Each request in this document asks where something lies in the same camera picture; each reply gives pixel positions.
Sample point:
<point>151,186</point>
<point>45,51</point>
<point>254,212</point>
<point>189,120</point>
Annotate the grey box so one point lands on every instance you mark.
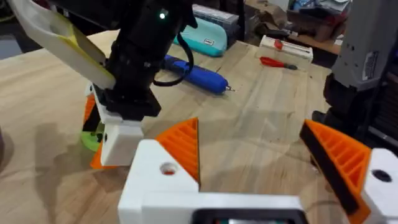
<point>217,17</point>

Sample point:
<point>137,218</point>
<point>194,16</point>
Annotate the flat wrist plate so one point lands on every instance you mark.
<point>62,40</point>

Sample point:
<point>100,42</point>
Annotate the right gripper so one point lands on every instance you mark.
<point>140,56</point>

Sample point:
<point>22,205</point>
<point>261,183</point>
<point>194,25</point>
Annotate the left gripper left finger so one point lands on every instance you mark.
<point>146,174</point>

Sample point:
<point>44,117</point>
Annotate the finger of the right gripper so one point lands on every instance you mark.
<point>121,146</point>

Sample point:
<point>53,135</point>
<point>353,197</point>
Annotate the blue electric screwdriver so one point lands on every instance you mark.
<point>202,76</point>

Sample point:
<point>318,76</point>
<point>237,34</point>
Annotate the white box with red tool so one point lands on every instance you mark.
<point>289,48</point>

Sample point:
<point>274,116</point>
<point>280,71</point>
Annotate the teal zip case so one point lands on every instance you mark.
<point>206,37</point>

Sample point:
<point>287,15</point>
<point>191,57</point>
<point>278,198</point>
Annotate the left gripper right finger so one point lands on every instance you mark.
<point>342,155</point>

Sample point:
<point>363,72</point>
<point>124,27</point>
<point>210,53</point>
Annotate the green disc with holes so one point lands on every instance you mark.
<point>90,141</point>

